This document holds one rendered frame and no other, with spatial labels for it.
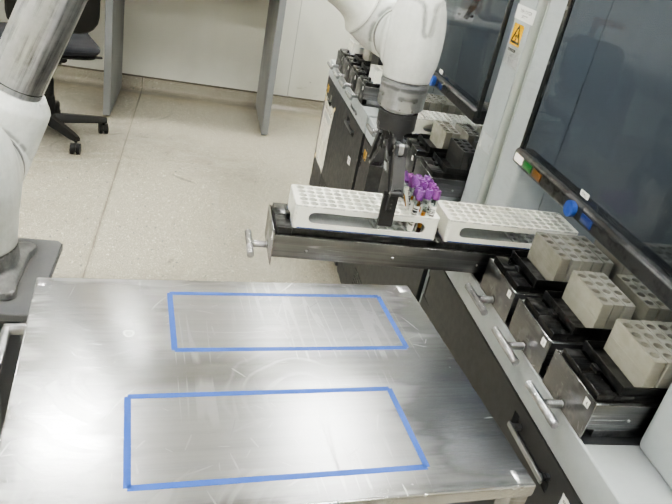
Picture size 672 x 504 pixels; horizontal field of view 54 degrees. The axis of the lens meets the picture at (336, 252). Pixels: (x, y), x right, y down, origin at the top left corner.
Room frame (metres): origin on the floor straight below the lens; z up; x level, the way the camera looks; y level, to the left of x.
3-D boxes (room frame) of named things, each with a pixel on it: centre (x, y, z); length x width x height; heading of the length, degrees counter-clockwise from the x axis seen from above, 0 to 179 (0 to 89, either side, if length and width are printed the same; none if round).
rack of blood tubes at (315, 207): (1.25, -0.04, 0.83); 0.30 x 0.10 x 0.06; 105
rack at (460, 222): (1.33, -0.34, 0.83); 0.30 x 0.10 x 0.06; 105
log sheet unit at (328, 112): (3.01, 0.18, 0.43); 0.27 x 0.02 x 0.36; 15
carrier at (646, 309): (1.07, -0.54, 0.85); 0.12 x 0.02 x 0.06; 15
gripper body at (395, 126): (1.26, -0.06, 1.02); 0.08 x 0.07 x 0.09; 15
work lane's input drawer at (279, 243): (1.29, -0.17, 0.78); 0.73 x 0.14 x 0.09; 105
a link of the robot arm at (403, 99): (1.26, -0.06, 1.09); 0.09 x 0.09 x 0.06
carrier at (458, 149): (1.73, -0.27, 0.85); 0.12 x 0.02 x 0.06; 15
